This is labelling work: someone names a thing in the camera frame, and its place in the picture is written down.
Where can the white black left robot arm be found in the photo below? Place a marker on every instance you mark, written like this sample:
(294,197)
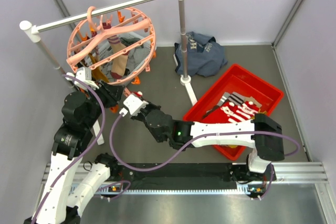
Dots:
(59,203)

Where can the yellow hanging sock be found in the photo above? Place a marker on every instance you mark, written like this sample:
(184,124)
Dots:
(97,73)

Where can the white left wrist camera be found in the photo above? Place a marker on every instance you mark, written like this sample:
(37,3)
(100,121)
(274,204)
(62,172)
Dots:
(84,74)

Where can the black white striped sock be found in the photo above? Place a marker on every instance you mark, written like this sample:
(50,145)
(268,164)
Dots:
(234,97)

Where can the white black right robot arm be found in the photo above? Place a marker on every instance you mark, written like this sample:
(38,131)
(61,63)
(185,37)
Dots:
(260,133)

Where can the red white striped sock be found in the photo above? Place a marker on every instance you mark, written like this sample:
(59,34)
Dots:
(232,113)
(138,94)

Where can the white plastic laundry basket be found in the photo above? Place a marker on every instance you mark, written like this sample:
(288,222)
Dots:
(106,68)

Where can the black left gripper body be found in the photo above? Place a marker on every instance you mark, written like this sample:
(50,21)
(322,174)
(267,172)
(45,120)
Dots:
(106,96)

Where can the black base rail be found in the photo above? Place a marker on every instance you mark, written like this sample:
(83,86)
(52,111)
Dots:
(187,176)

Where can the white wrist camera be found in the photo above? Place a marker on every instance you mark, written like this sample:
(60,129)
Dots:
(84,74)
(132,105)

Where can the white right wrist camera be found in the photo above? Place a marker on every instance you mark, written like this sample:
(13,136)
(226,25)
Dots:
(132,105)

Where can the silver clothes rack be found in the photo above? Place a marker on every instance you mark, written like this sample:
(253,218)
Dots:
(33,31)

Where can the beige maroon hanging sock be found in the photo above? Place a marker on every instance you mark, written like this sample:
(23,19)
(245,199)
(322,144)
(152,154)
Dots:
(119,63)

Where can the blue grey sweatshirt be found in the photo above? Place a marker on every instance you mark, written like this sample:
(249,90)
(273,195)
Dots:
(205,56)

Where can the pink round clip hanger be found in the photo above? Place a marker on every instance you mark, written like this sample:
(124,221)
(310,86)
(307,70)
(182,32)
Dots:
(88,35)

